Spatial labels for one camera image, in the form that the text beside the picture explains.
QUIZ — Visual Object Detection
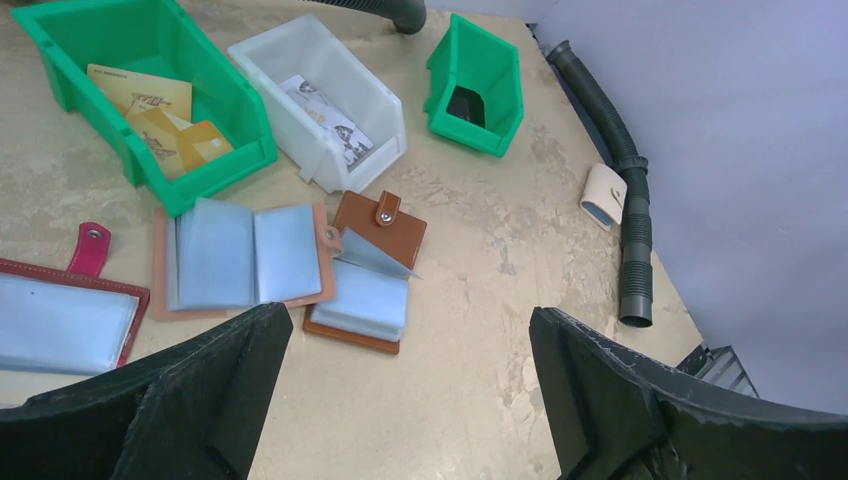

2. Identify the small green plastic bin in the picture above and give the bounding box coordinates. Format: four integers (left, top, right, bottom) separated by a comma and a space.
424, 13, 524, 158

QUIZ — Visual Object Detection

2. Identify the red open card holder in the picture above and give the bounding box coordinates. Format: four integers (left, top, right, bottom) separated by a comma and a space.
1, 222, 150, 375

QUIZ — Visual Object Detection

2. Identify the cream card holder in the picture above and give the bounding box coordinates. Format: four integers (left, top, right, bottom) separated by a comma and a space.
579, 164, 627, 231

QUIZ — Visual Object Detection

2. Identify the right black corrugated hose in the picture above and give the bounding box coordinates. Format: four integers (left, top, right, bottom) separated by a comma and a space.
545, 40, 655, 329

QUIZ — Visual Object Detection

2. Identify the gold card upper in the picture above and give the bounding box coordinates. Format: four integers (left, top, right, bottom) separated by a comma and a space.
86, 64, 192, 121

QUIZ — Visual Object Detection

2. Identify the black card in bin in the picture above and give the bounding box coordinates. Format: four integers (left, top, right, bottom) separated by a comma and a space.
446, 85, 486, 128

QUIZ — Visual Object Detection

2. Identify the large green plastic bin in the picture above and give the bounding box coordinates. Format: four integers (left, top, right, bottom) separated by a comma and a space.
11, 1, 278, 216

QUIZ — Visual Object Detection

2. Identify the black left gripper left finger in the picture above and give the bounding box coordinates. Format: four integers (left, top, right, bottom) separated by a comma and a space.
1, 303, 293, 479

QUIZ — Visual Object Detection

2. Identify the white translucent plastic bin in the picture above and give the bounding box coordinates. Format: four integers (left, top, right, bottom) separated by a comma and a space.
227, 14, 407, 193

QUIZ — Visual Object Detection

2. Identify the black corrugated hose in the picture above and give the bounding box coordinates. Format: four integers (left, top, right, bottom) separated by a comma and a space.
545, 40, 655, 329
301, 0, 428, 36

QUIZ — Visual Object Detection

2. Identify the rear black corrugated hose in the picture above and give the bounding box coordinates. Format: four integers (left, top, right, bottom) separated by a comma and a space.
301, 0, 428, 36

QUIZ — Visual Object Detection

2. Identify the brown open card holder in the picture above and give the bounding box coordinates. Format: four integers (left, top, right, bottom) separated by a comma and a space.
302, 190, 427, 355

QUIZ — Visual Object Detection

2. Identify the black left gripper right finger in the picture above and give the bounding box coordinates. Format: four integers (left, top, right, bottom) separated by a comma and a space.
529, 307, 847, 479

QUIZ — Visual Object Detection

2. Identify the pink open card holder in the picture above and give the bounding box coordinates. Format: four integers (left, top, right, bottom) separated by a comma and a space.
152, 199, 343, 321

